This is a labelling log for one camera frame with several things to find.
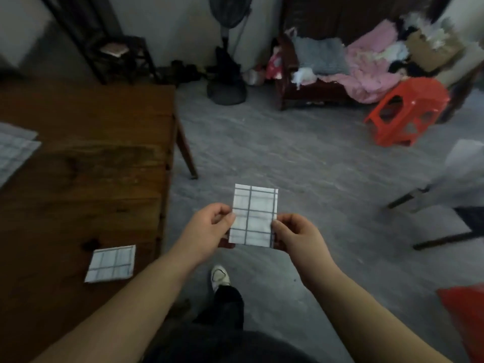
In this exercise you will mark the person's left hand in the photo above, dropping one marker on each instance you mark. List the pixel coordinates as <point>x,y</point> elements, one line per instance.
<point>204,234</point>

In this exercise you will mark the person's right hand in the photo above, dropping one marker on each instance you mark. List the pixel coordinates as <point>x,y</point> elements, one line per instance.
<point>306,249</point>

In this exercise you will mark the person's right forearm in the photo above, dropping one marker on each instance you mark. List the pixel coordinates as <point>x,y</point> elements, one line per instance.
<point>370,325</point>

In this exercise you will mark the person's left forearm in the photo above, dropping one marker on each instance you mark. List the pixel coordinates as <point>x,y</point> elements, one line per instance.
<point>121,310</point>

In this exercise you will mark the person's white left shoe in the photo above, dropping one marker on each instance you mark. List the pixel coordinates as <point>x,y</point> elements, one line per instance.
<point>220,277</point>

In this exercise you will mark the person's black trousers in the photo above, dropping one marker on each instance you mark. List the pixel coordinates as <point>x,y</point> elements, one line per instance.
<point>225,306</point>

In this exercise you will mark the person's black top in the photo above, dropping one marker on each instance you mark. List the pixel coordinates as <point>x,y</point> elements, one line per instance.
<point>227,347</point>

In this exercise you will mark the black standing fan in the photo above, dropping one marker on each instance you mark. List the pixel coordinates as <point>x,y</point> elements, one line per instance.
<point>227,86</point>

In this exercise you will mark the black metal chair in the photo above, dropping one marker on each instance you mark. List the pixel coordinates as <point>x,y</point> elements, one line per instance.
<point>472,219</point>

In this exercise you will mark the white crumpled paper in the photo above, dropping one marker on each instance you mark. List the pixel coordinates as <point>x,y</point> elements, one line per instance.
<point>302,77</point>

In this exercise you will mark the red plastic stool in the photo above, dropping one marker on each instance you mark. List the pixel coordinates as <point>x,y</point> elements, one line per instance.
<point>469,321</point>
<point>416,98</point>

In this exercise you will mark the pink plastic bag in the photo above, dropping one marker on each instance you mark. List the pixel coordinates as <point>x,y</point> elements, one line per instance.
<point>274,66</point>

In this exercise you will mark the pink blanket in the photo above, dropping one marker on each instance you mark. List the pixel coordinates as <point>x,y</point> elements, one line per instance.
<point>370,71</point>

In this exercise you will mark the grey folded garment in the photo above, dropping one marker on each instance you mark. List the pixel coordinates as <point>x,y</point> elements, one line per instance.
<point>321,54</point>

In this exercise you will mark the white orange paper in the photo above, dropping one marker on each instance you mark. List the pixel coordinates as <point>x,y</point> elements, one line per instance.
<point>114,50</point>

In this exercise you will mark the cardboard box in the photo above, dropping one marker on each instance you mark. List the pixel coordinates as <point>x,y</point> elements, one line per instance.
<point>431,52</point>

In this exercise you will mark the dark wooden sofa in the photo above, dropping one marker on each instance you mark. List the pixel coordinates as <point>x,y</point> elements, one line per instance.
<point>340,11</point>

